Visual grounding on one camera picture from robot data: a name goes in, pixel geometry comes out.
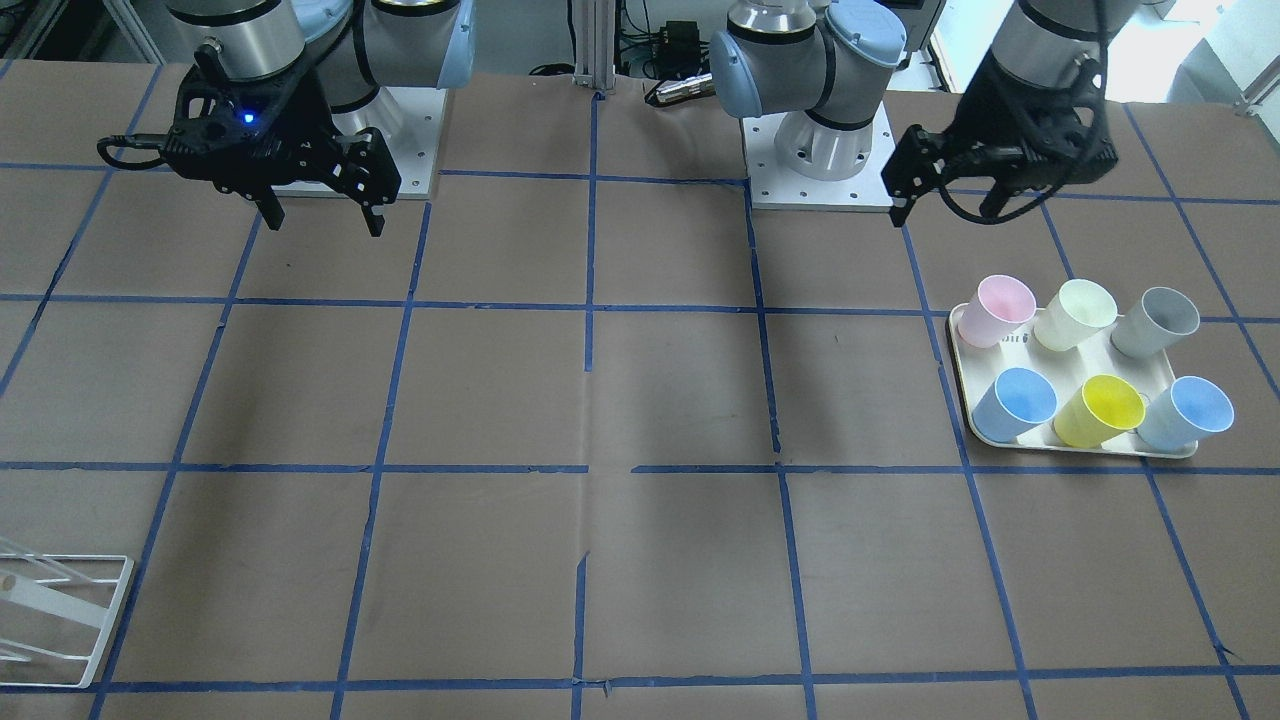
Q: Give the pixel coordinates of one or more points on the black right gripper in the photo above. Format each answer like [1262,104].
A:
[312,127]

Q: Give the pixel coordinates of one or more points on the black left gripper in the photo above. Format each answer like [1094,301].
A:
[992,117]

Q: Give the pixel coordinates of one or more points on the white plastic cup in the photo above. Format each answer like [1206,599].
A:
[1080,309]

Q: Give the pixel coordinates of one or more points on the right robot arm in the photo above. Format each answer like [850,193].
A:
[352,47]

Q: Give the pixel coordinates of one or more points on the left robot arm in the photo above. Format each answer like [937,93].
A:
[807,80]

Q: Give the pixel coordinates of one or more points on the pink plastic cup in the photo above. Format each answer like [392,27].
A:
[999,306]

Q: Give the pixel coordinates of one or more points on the blue plastic cup near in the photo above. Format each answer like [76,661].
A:
[1018,400]

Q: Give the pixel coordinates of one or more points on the blue plastic cup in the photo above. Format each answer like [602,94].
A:
[1189,410]
[1018,400]

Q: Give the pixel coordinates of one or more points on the grey plastic cup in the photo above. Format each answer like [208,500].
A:
[1161,317]

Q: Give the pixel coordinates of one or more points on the yellow plastic cup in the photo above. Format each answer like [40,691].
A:
[1104,407]

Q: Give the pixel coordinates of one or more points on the blue plastic cup far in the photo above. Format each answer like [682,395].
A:
[1189,410]

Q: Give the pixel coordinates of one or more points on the cream plastic tray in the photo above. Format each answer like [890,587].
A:
[976,369]

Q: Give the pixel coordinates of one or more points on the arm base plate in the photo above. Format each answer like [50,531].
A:
[412,122]
[795,163]

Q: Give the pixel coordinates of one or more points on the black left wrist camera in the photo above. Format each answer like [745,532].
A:
[1068,127]

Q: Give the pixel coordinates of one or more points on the silver cable connector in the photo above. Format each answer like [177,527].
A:
[671,92]

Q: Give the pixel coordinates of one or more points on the aluminium frame post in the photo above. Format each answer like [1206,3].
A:
[594,34]

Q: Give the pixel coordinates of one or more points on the white wire cup rack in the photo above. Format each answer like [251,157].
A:
[59,615]

